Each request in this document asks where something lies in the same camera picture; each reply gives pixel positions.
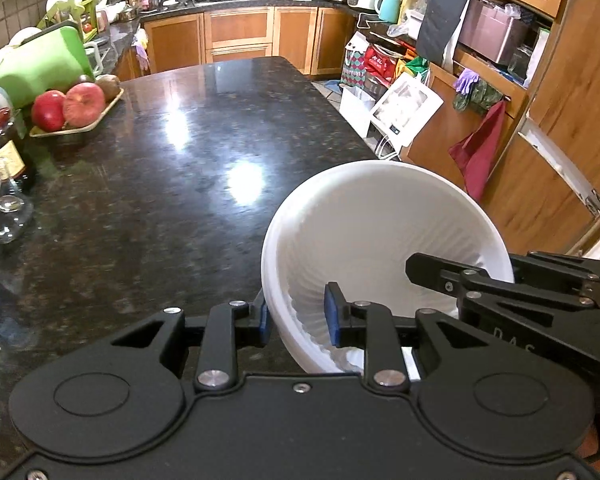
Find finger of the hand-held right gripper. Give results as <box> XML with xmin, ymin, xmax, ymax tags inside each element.
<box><xmin>405</xmin><ymin>252</ymin><xmax>597</xmax><ymax>330</ymax></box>
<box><xmin>510</xmin><ymin>250</ymin><xmax>600</xmax><ymax>293</ymax></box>

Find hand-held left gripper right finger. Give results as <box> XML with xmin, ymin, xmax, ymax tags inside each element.
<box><xmin>324</xmin><ymin>282</ymin><xmax>488</xmax><ymax>394</ymax></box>

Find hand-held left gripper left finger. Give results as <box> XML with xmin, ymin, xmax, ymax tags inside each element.
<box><xmin>111</xmin><ymin>290</ymin><xmax>271</xmax><ymax>394</ymax></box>

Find large white ribbed bowl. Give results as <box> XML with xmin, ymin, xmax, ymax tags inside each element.
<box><xmin>261</xmin><ymin>160</ymin><xmax>516</xmax><ymax>381</ymax></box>

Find tall wooden cupboard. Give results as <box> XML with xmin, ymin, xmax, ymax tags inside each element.
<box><xmin>405</xmin><ymin>0</ymin><xmax>600</xmax><ymax>256</ymax></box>

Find red cloth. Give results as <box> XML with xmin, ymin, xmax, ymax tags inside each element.
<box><xmin>447</xmin><ymin>100</ymin><xmax>508</xmax><ymax>202</ymax></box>

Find white window box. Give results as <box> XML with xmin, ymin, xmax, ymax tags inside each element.
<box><xmin>370</xmin><ymin>71</ymin><xmax>445</xmax><ymax>148</ymax></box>

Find dark green cloth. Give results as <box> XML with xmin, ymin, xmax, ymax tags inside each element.
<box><xmin>452</xmin><ymin>80</ymin><xmax>503</xmax><ymax>116</ymax></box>

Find purple rubber glove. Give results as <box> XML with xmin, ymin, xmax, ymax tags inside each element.
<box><xmin>452</xmin><ymin>67</ymin><xmax>481</xmax><ymax>95</ymax></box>
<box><xmin>132</xmin><ymin>27</ymin><xmax>152</xmax><ymax>73</ymax></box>

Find patterned paper bag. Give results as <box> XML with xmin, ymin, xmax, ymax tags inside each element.
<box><xmin>340</xmin><ymin>30</ymin><xmax>376</xmax><ymax>92</ymax></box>

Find red packets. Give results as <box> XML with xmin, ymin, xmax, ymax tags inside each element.
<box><xmin>362</xmin><ymin>42</ymin><xmax>398</xmax><ymax>86</ymax></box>

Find pink storage box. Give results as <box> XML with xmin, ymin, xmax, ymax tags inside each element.
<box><xmin>457</xmin><ymin>0</ymin><xmax>531</xmax><ymax>66</ymax></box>

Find black apron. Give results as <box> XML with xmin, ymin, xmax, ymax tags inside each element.
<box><xmin>416</xmin><ymin>0</ymin><xmax>482</xmax><ymax>68</ymax></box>

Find beige fruit tray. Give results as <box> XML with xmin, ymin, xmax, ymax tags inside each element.
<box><xmin>29</xmin><ymin>87</ymin><xmax>126</xmax><ymax>138</ymax></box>

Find clear glass jar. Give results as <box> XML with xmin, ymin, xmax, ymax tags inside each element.
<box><xmin>0</xmin><ymin>180</ymin><xmax>35</xmax><ymax>245</ymax></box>

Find brown kiwi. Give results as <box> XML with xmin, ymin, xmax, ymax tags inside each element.
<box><xmin>95</xmin><ymin>74</ymin><xmax>122</xmax><ymax>102</ymax></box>

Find wooden base cabinets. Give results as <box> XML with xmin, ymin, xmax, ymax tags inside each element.
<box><xmin>112</xmin><ymin>6</ymin><xmax>358</xmax><ymax>81</ymax></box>

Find dark sauce jar red lid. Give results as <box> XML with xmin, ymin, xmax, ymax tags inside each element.
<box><xmin>0</xmin><ymin>110</ymin><xmax>36</xmax><ymax>193</ymax></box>

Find green cutting board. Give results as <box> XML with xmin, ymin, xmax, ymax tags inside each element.
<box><xmin>0</xmin><ymin>25</ymin><xmax>93</xmax><ymax>111</ymax></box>

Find dish rack with dishes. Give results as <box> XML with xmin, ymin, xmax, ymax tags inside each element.
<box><xmin>35</xmin><ymin>0</ymin><xmax>112</xmax><ymax>46</ymax></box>

